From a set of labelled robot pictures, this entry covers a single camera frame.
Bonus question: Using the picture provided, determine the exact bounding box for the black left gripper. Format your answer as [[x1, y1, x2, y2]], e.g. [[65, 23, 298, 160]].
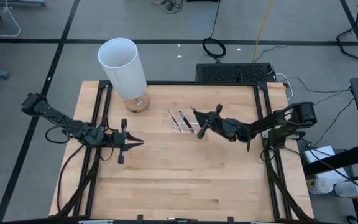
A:
[[104, 118, 145, 165]]

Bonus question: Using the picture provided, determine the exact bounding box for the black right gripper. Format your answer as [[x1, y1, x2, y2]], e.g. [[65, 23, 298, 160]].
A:
[[192, 105, 251, 142]]

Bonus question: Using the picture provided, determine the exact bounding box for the black pen thin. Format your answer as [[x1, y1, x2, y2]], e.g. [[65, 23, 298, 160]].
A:
[[178, 110, 196, 134]]

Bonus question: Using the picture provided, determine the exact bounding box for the clear acrylic organizer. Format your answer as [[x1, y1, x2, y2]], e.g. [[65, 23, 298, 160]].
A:
[[168, 115, 203, 135]]

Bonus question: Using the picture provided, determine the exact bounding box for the black keyboard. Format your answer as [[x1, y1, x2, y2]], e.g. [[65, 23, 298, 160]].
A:
[[195, 62, 277, 84]]

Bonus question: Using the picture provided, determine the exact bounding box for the white shade wooden base lamp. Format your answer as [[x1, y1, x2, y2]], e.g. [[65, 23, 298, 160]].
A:
[[97, 37, 152, 114]]

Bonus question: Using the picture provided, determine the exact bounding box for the white box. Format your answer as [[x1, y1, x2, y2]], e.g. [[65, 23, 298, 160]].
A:
[[303, 144, 337, 165]]

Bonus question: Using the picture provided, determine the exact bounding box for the white roll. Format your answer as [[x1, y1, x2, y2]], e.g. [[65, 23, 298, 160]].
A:
[[334, 179, 358, 199], [308, 175, 334, 196]]

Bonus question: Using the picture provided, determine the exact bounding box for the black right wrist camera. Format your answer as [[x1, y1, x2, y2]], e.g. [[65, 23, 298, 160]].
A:
[[223, 118, 244, 138]]

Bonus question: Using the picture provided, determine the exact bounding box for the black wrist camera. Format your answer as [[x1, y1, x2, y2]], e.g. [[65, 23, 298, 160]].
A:
[[223, 118, 244, 138], [83, 125, 106, 142]]

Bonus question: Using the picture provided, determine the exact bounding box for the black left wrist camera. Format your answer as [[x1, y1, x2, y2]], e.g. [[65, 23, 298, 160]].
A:
[[83, 125, 106, 142]]

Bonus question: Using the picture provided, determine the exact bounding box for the black aluminium table frame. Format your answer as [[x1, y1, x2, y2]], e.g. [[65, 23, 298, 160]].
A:
[[49, 80, 315, 224]]

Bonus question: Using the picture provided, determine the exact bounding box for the black power cable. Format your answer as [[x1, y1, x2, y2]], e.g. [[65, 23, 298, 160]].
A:
[[201, 0, 227, 59]]

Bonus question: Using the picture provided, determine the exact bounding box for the yellow cable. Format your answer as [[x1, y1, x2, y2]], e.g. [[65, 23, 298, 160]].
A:
[[252, 0, 275, 63]]

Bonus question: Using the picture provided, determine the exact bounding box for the black cable bundle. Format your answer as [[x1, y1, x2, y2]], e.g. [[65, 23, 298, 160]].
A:
[[151, 0, 185, 15]]

